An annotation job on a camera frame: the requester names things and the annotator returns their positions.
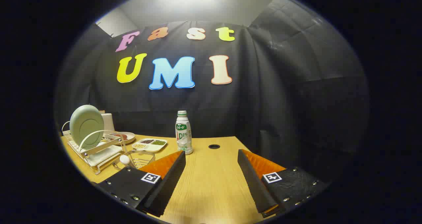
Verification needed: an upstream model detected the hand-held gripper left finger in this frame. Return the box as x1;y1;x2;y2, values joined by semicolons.
96;151;187;218

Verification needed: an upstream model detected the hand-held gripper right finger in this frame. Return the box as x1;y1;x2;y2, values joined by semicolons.
237;149;330;218

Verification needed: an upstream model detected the silver wire basket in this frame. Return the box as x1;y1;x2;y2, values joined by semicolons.
113;151;155;170

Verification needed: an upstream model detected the white wire dish rack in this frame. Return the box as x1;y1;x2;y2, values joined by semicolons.
62;120;127;175

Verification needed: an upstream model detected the pale green plate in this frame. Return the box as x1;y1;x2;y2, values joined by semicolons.
70;105;105;149

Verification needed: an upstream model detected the small beige plate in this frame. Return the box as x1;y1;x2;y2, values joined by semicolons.
109;132;136;145

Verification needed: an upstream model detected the white divided snack tray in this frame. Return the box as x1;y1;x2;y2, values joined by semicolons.
132;138;167;153

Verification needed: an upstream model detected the white drink bottle green label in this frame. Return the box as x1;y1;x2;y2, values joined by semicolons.
175;110;194;155

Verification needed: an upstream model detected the white toaster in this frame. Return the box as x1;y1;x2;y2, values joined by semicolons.
101;113;115;132

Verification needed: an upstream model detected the black backdrop cloth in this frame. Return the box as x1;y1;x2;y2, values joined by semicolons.
54;0;370;185

